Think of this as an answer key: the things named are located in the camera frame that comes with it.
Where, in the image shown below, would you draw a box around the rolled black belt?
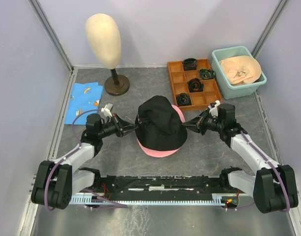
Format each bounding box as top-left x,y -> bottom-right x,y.
182,58 -> 198,71
187,78 -> 204,92

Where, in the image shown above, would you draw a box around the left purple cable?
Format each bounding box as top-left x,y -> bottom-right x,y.
44,110 -> 129,212

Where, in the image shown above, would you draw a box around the rolled black belt middle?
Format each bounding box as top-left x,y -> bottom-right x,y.
187,78 -> 204,92

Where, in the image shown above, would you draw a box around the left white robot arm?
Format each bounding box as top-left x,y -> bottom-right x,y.
31,113 -> 138,211

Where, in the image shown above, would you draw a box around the wooden compartment tray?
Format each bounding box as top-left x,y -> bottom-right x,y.
167,59 -> 222,112

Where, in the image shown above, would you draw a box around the teal plastic bin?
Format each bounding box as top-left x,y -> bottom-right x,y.
211,46 -> 267,99

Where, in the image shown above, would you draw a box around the blue patterned cloth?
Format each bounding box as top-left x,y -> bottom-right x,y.
65,82 -> 104,125

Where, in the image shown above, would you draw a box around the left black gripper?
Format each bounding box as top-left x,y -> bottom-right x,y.
97,113 -> 139,138

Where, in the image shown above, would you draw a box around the pink bucket hat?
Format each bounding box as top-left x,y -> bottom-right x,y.
137,105 -> 185,158

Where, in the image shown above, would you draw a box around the beige mannequin head stand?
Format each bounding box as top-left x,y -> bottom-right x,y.
85,13 -> 130,96

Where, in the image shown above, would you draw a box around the purple cable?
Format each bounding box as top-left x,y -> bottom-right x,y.
44,110 -> 129,212
219,100 -> 291,212

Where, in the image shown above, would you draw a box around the rolled dark belt bottom-left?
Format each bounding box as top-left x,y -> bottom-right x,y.
176,92 -> 192,107

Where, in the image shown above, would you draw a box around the black smiley bucket hat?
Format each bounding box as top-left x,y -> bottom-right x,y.
135,95 -> 187,151

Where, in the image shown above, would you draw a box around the rolled black belt top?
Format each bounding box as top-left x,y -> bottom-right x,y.
182,58 -> 198,71

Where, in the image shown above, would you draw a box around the beige bucket hat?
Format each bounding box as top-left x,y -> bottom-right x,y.
219,56 -> 262,86

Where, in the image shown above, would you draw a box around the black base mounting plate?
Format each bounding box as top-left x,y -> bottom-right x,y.
89,176 -> 242,200

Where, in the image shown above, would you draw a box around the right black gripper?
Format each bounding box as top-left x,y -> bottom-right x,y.
181,109 -> 223,136

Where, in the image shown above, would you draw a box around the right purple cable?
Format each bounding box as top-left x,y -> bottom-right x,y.
219,100 -> 291,212

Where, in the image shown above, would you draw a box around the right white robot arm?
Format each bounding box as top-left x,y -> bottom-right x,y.
183,100 -> 299,213

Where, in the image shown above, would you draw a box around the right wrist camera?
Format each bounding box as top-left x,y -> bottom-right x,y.
208,100 -> 221,117

